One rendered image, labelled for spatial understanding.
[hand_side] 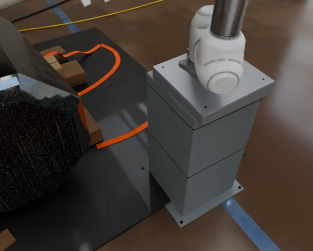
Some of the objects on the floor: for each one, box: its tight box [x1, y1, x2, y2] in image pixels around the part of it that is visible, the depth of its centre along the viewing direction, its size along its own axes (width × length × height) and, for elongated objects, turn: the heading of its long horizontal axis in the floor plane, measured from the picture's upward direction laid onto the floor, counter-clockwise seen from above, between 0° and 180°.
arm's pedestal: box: [141, 70, 263, 228], centre depth 164 cm, size 50×50×80 cm
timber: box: [83, 106, 103, 146], centre depth 218 cm, size 30×12×12 cm, turn 33°
